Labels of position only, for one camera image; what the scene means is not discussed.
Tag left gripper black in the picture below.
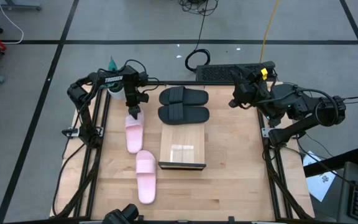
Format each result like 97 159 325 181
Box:
124 88 150 120

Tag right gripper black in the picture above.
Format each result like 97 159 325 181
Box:
228 70 275 110

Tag pink slide sandal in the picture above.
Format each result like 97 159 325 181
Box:
135 149 158 205
124 109 145 155

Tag black slide sandal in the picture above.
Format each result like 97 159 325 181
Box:
158 86 209 106
157 104 211 126

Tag wooden shelf black metal frame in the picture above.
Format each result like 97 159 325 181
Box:
157 123 208 171

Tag black grille box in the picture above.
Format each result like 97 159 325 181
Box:
195 61 277 83

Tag green plant white pot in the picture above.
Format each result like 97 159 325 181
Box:
106 55 127 101

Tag black bulky device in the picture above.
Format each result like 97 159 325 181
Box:
101 203 140 224

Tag black desk bar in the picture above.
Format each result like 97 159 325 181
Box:
303 147 358 178

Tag white paper sheet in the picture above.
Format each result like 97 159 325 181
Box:
302 150 337 203

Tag grey desk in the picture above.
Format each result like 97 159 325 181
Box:
336 161 358 224

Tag grey furniture base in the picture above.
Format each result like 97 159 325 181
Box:
0 0 42 11

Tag black aluminium table frame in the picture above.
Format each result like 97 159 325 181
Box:
50 80 316 224

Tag black coiled cable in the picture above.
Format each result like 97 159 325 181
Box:
184 0 211 73

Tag yellow cable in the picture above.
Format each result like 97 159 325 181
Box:
259 0 281 63

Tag black cable bundle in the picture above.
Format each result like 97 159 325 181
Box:
178 0 219 17

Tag white cable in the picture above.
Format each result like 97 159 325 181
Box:
0 0 25 45

